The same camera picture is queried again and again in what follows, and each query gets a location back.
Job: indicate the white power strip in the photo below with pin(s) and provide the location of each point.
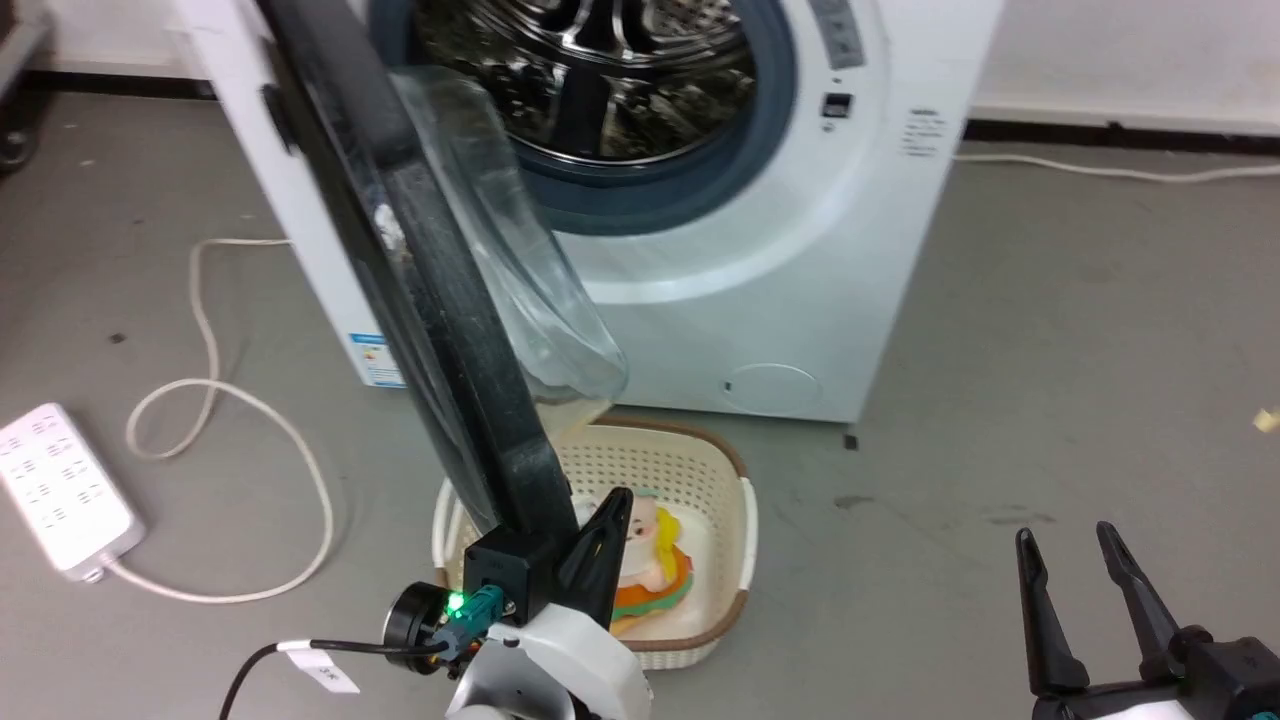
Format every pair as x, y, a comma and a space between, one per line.
60, 490

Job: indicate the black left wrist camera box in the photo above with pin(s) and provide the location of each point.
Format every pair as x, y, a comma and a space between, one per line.
510, 575

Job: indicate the black round left wrist knob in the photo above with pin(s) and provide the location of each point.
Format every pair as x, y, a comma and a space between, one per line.
412, 625

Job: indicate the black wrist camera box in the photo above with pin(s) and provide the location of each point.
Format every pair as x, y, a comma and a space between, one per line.
1235, 675
510, 575

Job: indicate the dark furniture piece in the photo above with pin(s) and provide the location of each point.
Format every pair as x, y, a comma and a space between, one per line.
18, 90

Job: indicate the grey-blue rubber door gasket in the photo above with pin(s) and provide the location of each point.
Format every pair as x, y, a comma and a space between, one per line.
770, 120

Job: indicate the black washing machine door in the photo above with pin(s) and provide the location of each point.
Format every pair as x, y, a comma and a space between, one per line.
440, 300

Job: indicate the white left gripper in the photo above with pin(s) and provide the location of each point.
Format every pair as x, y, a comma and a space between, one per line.
560, 670

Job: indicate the grey control panel strip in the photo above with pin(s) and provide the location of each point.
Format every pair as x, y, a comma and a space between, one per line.
838, 30

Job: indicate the blue energy label sticker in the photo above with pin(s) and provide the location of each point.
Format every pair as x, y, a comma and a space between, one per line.
378, 362

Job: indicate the cream plastic laundry basket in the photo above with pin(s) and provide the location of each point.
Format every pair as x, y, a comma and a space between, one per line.
700, 480

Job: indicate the black door latch socket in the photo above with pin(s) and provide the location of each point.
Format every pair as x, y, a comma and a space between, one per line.
837, 105

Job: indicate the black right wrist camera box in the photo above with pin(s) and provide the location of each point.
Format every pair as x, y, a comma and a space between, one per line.
1235, 675

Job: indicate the steel washing machine drum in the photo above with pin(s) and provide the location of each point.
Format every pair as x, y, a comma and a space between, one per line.
620, 70

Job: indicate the colourful doll toy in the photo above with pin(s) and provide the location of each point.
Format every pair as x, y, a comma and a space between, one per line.
655, 570

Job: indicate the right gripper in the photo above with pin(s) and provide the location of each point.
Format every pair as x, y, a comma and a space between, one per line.
1120, 705

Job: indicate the small yellow paper scrap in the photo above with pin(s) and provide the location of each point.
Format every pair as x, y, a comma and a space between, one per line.
1267, 420

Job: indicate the white front-load washing machine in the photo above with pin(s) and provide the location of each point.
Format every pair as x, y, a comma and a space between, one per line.
800, 250

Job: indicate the round drain filter cover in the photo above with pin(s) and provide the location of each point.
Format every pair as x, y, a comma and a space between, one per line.
772, 388

